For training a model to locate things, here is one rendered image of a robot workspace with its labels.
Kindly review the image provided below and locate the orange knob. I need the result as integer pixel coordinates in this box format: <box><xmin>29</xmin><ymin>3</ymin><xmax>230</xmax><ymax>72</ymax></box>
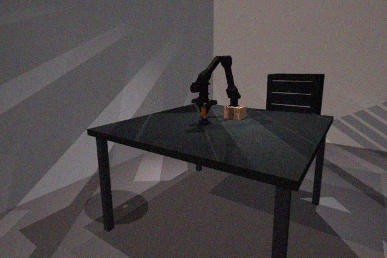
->
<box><xmin>201</xmin><ymin>106</ymin><xmax>207</xmax><ymax>116</ymax></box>

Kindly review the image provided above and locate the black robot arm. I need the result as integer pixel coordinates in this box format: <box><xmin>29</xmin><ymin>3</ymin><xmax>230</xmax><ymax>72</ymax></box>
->
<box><xmin>190</xmin><ymin>56</ymin><xmax>241</xmax><ymax>107</ymax></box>

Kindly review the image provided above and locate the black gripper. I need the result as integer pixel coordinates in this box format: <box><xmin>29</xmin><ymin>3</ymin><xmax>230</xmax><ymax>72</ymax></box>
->
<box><xmin>192</xmin><ymin>92</ymin><xmax>218</xmax><ymax>114</ymax></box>

